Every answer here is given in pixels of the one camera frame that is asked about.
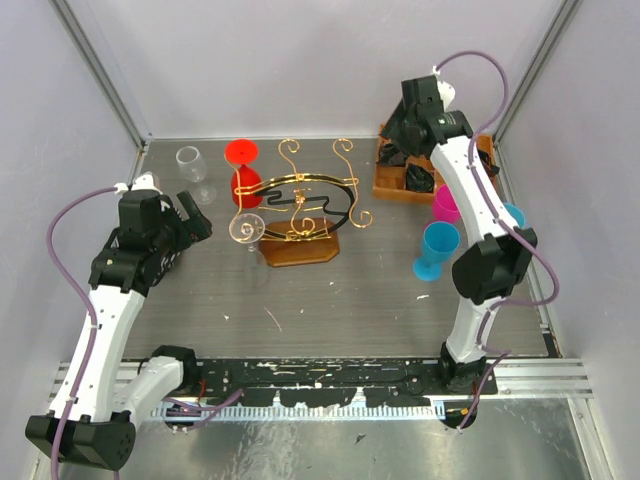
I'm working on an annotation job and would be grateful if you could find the dark sock right tray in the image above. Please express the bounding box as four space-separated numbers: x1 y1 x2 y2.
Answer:
478 149 500 179

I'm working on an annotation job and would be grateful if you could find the black mounting base plate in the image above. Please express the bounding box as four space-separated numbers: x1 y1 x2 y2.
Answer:
142 357 499 409

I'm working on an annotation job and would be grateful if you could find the clear wine glass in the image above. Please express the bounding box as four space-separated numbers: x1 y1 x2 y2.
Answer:
229 212 269 288
175 146 217 205

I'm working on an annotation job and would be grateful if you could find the wooden compartment tray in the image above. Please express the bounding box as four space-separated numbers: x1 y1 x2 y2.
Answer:
371 122 499 205

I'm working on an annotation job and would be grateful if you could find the blue wine glass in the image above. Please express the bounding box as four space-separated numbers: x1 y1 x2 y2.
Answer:
413 221 460 282
503 203 527 229

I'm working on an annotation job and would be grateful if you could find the black sock in tray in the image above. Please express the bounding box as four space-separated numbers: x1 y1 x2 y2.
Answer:
377 143 408 168
405 164 435 193

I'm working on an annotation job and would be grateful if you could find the pink wine glass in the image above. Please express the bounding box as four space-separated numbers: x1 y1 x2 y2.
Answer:
432 185 460 224

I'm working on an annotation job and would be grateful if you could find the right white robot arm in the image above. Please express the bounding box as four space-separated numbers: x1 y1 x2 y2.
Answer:
381 75 537 394

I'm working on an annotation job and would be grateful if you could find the gold wire wine glass rack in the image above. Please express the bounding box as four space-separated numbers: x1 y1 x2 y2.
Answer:
231 138 374 268

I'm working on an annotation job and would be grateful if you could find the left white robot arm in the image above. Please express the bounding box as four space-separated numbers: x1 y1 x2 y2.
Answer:
25 184 212 479

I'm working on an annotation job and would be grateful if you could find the red wine glass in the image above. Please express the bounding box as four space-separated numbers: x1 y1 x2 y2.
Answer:
224 139 262 209

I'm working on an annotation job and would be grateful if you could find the black white striped cloth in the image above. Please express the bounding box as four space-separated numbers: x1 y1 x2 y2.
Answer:
151 194 186 285

